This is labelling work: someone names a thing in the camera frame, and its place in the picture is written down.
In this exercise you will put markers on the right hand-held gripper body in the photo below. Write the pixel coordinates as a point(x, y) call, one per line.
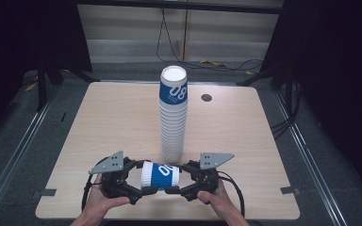
point(205, 180)

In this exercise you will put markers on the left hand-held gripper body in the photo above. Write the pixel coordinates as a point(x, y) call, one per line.
point(113, 182)

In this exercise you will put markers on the blue banded paper cup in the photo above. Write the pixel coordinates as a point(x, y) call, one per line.
point(158, 175)

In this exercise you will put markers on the stack of white paper cups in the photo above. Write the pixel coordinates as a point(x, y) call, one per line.
point(172, 125)

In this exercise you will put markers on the person's right hand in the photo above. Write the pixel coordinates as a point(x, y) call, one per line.
point(215, 201)

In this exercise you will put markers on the person's left hand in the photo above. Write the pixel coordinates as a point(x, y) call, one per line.
point(100, 201)

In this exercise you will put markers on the grey tape piece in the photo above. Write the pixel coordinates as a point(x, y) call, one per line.
point(289, 190)
point(47, 192)

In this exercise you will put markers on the dark round table grommet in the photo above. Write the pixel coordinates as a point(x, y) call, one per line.
point(206, 97)

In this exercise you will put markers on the yellow tape strip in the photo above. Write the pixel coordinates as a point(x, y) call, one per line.
point(31, 86)
point(213, 62)

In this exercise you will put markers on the black stand leg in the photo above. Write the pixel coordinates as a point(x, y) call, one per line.
point(279, 77)
point(42, 88)

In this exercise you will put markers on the black overhead bar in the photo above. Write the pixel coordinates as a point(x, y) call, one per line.
point(182, 6)

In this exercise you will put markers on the black curtain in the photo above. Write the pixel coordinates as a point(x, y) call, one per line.
point(336, 62)

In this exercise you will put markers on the metal floor rail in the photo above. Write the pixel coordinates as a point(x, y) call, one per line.
point(311, 150)
point(15, 150)

